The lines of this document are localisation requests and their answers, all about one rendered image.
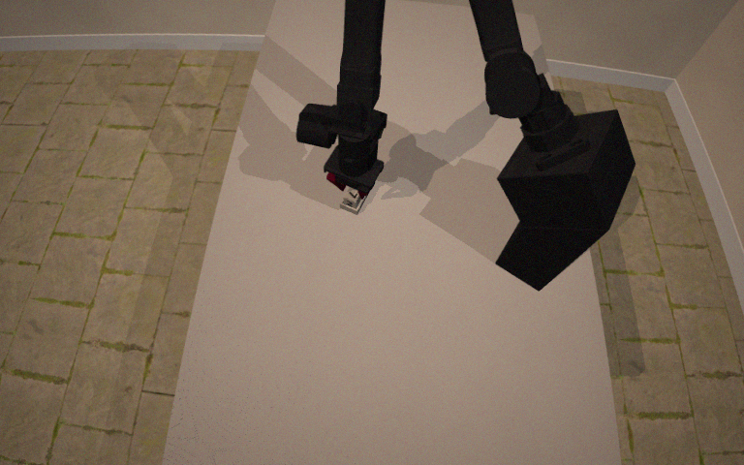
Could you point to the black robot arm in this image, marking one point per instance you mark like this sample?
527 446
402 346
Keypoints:
511 90

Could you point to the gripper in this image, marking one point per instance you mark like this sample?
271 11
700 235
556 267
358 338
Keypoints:
344 172

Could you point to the grey numbered cube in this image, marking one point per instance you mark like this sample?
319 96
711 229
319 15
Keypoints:
352 198

